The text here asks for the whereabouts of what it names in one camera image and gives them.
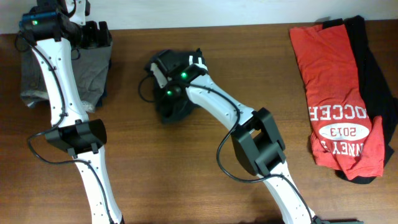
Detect dark green Nike t-shirt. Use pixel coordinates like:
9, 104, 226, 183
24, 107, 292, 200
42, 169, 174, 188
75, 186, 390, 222
144, 48, 206, 124

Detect black garment under red shirt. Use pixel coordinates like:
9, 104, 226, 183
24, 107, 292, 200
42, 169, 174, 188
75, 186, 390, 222
322, 15, 398, 185

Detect red soccer t-shirt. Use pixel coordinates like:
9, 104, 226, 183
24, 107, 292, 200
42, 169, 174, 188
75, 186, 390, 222
289, 25, 385, 180

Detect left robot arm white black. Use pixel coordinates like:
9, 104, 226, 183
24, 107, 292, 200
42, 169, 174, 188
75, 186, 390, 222
19, 0, 124, 223

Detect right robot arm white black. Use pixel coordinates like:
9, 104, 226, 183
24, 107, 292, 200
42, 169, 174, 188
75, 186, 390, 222
145, 50, 320, 223

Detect folded grey shorts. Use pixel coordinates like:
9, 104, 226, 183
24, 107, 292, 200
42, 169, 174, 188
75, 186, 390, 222
20, 46, 112, 113

